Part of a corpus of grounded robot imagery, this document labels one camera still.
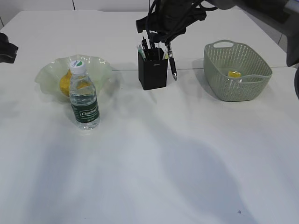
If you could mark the yellow pear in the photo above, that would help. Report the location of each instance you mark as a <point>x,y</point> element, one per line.
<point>64,84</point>

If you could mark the clear water bottle green label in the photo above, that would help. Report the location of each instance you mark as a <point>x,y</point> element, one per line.
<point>83,96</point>

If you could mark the translucent green wavy glass plate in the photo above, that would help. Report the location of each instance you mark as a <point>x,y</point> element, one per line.
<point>98,69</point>

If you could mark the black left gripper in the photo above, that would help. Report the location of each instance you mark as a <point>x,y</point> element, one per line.
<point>8,51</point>

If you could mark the yellow-green utility knife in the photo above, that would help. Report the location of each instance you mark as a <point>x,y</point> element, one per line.
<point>165,56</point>

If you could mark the black square pen holder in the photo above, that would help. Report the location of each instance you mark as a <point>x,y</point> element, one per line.
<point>152,74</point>

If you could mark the black pen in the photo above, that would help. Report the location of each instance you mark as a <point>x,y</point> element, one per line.
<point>152,52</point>
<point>145,48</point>
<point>171,60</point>

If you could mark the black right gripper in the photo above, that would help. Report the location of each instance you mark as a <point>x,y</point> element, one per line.
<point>167,19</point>

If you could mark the teal utility knife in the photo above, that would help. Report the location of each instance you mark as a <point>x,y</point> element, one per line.
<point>141,52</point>

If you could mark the green woven plastic basket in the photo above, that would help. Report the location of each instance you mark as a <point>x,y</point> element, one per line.
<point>223,56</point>

